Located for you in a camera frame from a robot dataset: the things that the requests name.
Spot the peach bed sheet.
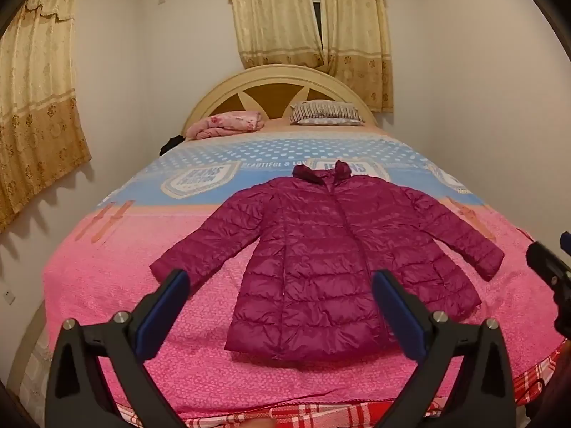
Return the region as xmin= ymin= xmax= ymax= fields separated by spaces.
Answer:
xmin=261 ymin=118 xmax=395 ymax=140

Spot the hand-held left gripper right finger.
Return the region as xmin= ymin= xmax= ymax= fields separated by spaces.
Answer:
xmin=372 ymin=270 xmax=518 ymax=428

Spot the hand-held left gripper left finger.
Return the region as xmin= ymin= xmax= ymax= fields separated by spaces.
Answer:
xmin=45 ymin=269 xmax=191 ymax=428

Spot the pink and blue printed blanket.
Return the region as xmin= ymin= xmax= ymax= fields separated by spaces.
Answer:
xmin=42 ymin=131 xmax=565 ymax=415

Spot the dark cloth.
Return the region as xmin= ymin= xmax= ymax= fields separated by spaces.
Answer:
xmin=159 ymin=134 xmax=186 ymax=157

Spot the pink floral folded quilt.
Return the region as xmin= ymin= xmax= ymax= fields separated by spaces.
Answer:
xmin=185 ymin=110 xmax=267 ymax=141

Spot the dark window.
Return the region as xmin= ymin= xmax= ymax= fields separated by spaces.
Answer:
xmin=307 ymin=0 xmax=323 ymax=39

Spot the striped pillow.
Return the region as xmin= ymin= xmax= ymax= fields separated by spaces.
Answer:
xmin=290 ymin=100 xmax=365 ymax=126

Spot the cream wooden headboard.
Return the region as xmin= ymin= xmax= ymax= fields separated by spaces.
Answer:
xmin=181 ymin=64 xmax=378 ymax=143

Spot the narrow beige floral curtain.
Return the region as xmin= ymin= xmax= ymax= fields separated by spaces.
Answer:
xmin=316 ymin=0 xmax=395 ymax=113
xmin=227 ymin=0 xmax=332 ymax=72

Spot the magenta puffer jacket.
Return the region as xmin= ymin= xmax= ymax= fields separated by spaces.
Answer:
xmin=149 ymin=159 xmax=505 ymax=371

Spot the wide beige floral curtain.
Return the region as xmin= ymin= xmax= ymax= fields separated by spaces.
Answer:
xmin=0 ymin=0 xmax=92 ymax=233

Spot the red plaid bed sheet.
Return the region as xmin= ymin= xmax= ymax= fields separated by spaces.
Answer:
xmin=111 ymin=348 xmax=568 ymax=428

